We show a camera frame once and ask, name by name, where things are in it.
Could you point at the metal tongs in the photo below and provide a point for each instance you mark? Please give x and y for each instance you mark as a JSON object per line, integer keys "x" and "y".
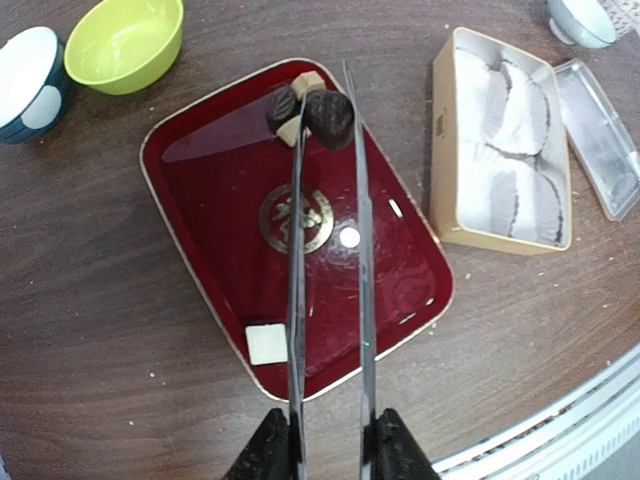
{"x": 296, "y": 342}

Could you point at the dark heart chocolate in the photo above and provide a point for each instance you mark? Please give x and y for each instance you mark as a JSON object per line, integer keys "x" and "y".
{"x": 329, "y": 115}

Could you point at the bear printed tin lid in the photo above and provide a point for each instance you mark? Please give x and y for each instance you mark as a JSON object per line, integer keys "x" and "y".
{"x": 599, "y": 139}

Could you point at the front aluminium rail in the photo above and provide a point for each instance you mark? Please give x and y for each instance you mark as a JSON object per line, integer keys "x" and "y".
{"x": 566, "y": 440}

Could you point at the white and navy bowl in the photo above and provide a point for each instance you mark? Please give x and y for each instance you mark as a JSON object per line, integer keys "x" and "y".
{"x": 34, "y": 84}

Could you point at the lime green bowl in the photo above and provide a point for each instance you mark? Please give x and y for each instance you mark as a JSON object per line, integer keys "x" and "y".
{"x": 122, "y": 47}

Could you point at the red lacquer tray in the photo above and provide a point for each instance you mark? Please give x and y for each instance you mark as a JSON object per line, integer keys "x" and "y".
{"x": 221, "y": 182}

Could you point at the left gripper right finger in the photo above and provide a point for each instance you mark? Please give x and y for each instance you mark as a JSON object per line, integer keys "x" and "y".
{"x": 392, "y": 452}

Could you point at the tin box with paper cups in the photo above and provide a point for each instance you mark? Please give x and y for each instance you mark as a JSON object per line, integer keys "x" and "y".
{"x": 500, "y": 176}

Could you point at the dark leaf chocolate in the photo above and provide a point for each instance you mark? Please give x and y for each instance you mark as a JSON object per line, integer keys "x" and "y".
{"x": 282, "y": 105}

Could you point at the tan square chocolate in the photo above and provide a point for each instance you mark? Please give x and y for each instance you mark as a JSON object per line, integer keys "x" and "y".
{"x": 289, "y": 131}

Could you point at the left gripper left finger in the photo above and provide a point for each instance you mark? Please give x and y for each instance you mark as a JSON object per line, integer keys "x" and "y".
{"x": 269, "y": 454}

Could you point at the pale blue ceramic bowl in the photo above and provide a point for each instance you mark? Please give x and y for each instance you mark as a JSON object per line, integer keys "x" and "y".
{"x": 581, "y": 22}

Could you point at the white square chocolate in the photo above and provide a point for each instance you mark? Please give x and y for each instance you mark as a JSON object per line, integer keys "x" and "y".
{"x": 267, "y": 344}

